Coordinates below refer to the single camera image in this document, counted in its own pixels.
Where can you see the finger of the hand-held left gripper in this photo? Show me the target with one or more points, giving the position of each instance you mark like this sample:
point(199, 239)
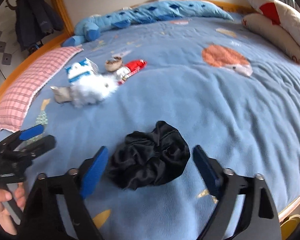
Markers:
point(31, 131)
point(40, 143)

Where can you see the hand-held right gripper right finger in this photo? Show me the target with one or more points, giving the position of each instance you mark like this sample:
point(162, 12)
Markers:
point(205, 172)

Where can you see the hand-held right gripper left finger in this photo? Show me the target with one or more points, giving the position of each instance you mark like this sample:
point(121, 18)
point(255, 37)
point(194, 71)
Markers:
point(95, 172)

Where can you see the black satin scrunchie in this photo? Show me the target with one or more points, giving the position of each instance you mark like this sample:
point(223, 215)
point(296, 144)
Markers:
point(150, 160)

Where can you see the blue and white milk carton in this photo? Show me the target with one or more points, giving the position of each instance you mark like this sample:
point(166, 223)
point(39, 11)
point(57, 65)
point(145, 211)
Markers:
point(77, 71)

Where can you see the red snack wrapper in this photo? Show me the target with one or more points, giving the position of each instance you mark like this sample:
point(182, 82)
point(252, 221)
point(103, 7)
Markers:
point(135, 65)

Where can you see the pink plaid pillow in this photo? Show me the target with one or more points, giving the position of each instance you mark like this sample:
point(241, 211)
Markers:
point(27, 85)

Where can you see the crumpled grey packet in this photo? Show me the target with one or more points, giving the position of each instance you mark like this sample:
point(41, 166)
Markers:
point(61, 95)

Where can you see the white fluffy plush toy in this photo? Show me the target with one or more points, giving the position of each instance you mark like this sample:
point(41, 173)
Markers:
point(90, 90)

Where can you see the blue fish print blanket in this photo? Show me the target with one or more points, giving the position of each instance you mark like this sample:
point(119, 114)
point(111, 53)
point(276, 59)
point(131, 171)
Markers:
point(190, 100)

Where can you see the yellow object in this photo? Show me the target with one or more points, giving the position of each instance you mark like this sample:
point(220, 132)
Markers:
point(290, 227)

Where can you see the wardrobe with diamond pattern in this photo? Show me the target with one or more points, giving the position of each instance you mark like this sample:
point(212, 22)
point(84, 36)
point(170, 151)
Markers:
point(5, 25)

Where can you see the dark hanging jacket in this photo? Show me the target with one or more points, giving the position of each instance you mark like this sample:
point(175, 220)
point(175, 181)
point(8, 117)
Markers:
point(32, 20)

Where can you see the brown coat rack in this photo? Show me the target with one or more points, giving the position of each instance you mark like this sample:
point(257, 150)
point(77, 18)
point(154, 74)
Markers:
point(10, 3)

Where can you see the blue plush crocodile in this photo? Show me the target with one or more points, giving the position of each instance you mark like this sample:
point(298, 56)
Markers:
point(165, 8)

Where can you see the cream pillow with red pattern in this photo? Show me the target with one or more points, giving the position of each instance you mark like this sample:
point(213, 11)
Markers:
point(290, 22)

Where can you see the wooden bunk bed frame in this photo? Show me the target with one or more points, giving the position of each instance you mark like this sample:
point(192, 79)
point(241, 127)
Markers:
point(62, 10)

